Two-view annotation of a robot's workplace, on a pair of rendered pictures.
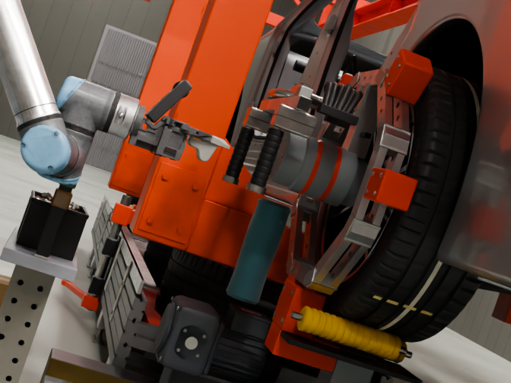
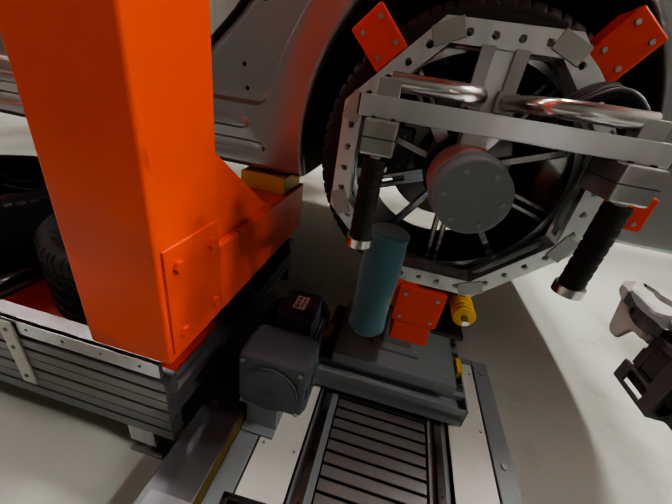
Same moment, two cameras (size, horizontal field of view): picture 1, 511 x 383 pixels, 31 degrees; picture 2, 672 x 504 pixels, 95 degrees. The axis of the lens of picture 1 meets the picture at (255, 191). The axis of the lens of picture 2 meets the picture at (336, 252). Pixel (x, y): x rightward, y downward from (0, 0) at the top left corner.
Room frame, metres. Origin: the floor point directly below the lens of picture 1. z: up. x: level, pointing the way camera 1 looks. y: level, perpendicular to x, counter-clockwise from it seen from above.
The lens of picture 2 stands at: (2.22, 0.54, 0.98)
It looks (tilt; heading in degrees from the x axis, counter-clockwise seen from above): 28 degrees down; 290
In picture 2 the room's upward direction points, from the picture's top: 10 degrees clockwise
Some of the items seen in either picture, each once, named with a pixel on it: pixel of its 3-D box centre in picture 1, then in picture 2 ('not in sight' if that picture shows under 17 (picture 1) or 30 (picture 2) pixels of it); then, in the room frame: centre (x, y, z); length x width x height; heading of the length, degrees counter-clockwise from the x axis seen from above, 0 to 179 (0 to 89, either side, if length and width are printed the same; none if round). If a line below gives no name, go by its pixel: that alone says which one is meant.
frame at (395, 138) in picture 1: (344, 178); (459, 176); (2.24, -0.19, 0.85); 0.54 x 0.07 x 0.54; 12
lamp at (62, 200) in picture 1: (61, 198); not in sight; (2.06, 0.41, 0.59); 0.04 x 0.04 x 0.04; 12
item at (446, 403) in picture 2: not in sight; (389, 356); (2.27, -0.36, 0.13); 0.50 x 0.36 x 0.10; 12
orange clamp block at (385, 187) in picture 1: (389, 188); (614, 206); (1.93, -0.26, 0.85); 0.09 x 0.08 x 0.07; 12
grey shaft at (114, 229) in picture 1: (108, 252); not in sight; (3.81, 0.49, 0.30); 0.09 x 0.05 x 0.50; 12
